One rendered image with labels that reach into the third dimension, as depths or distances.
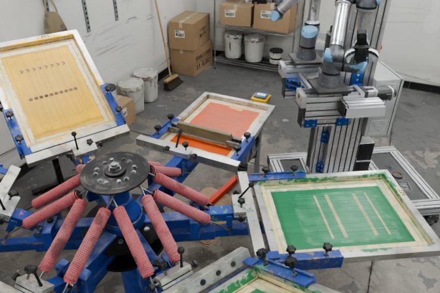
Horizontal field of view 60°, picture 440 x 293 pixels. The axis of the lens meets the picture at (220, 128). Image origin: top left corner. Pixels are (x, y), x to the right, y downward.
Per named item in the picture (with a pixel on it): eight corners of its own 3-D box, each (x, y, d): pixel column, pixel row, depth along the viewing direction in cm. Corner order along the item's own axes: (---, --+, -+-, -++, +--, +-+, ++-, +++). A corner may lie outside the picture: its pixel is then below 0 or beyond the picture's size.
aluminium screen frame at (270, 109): (205, 95, 308) (205, 91, 306) (275, 110, 287) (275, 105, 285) (150, 145, 247) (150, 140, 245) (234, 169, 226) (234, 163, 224)
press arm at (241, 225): (366, 220, 202) (368, 212, 199) (371, 228, 197) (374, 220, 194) (129, 237, 192) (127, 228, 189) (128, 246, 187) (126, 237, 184)
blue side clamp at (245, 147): (247, 142, 252) (247, 133, 248) (254, 144, 250) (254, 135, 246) (228, 168, 229) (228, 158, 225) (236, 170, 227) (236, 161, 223)
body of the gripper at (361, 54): (368, 63, 192) (368, 55, 202) (370, 47, 188) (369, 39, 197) (352, 64, 194) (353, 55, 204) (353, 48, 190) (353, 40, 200)
